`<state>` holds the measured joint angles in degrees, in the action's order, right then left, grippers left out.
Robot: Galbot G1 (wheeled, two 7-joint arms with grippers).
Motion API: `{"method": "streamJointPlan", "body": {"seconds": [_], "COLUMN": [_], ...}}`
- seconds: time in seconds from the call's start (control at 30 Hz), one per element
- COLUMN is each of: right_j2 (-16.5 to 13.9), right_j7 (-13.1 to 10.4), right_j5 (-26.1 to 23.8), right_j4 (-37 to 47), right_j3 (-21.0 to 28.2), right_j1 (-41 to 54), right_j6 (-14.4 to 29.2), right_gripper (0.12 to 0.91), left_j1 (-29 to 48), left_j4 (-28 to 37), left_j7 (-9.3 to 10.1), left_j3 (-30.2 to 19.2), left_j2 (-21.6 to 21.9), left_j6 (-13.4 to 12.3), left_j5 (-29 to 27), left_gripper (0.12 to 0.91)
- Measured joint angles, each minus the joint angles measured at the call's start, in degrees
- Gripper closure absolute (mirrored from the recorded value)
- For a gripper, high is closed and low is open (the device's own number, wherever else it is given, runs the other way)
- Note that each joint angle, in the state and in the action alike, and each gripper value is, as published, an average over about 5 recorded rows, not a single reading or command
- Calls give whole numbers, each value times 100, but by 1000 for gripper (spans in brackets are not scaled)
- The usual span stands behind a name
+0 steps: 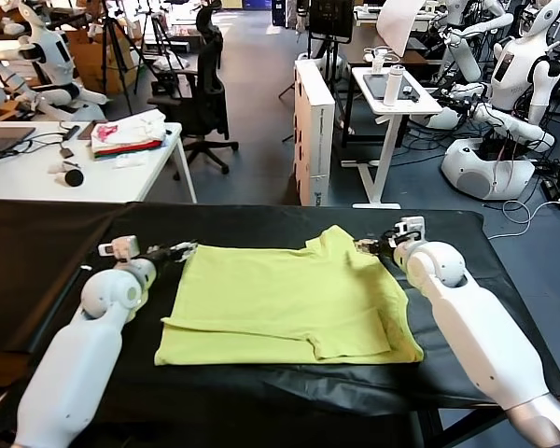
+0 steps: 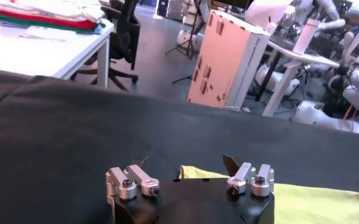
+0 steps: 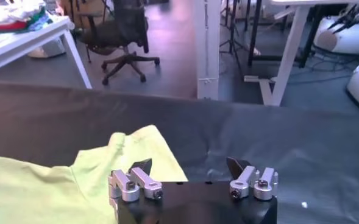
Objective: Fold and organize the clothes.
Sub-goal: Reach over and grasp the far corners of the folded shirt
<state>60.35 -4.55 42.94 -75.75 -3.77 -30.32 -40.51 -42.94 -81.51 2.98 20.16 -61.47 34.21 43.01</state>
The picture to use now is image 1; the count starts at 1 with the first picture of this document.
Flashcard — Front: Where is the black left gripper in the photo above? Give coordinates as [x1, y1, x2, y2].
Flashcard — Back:
[142, 240, 200, 269]

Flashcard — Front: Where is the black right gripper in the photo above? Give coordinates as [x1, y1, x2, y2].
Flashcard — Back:
[355, 238, 398, 260]

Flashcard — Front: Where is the yellow-green t-shirt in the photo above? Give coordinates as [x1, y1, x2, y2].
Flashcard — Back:
[153, 224, 425, 368]

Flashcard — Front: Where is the stack of folded clothes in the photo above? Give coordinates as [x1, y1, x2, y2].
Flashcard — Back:
[91, 109, 168, 162]

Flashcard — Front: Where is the white plastic bag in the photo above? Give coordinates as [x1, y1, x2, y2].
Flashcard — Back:
[113, 152, 149, 169]

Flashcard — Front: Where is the tall white cardboard box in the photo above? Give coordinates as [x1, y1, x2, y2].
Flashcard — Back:
[292, 59, 336, 207]

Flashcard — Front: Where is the black table cover cloth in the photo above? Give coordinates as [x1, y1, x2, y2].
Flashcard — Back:
[0, 199, 560, 448]

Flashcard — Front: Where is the small white standing desk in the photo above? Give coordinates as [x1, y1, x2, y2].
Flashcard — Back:
[340, 66, 443, 210]

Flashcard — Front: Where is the black office chair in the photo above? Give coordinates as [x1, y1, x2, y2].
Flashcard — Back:
[147, 1, 240, 182]

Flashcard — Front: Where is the grey tablet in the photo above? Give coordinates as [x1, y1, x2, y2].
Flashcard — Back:
[362, 73, 420, 102]

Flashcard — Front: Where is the white water bottle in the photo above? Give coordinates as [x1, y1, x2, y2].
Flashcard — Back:
[384, 64, 405, 107]

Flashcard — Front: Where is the large white desk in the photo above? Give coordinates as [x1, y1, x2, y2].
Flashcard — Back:
[0, 120, 198, 205]

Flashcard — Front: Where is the small white device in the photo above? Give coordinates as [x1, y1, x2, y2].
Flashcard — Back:
[362, 47, 401, 74]

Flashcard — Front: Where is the large brown cardboard box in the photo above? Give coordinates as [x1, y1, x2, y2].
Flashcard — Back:
[67, 31, 139, 96]

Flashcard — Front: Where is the white humanoid robot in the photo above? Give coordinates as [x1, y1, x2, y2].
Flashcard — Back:
[441, 0, 560, 202]
[0, 3, 109, 122]
[408, 0, 514, 131]

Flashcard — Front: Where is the grey laptop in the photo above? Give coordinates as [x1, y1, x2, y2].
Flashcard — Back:
[0, 127, 37, 161]

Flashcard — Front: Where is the white humanoid robot right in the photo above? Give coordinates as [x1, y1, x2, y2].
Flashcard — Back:
[441, 0, 560, 202]

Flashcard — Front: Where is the white curved board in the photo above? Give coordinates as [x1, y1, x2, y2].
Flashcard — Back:
[375, 0, 426, 59]

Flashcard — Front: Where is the black monitor on stand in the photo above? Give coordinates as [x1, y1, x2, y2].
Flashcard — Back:
[306, 0, 355, 64]

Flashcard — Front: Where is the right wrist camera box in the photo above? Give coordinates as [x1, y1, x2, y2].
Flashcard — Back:
[394, 216, 426, 244]

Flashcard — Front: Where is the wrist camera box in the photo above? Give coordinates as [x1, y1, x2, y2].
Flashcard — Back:
[394, 216, 426, 244]
[97, 235, 140, 262]

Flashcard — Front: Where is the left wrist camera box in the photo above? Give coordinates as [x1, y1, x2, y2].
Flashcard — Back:
[97, 235, 140, 262]

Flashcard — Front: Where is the white floor cable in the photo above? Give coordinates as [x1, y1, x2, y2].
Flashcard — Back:
[484, 199, 560, 242]

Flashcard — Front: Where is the black camera tripod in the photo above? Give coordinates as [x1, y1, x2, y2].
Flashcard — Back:
[100, 0, 162, 117]
[139, 8, 188, 75]

